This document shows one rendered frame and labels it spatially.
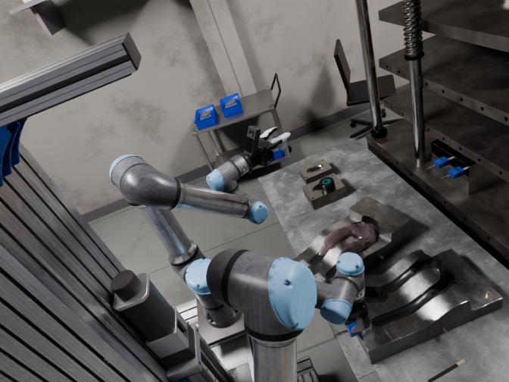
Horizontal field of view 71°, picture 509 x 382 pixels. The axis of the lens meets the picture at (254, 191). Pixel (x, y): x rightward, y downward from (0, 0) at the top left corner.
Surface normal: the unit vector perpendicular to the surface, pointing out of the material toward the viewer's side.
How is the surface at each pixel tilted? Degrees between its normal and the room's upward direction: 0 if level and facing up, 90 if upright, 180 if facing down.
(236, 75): 90
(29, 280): 90
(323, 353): 0
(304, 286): 84
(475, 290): 0
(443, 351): 0
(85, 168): 90
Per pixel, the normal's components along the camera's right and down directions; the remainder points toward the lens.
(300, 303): 0.81, -0.04
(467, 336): -0.32, -0.76
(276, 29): 0.20, 0.54
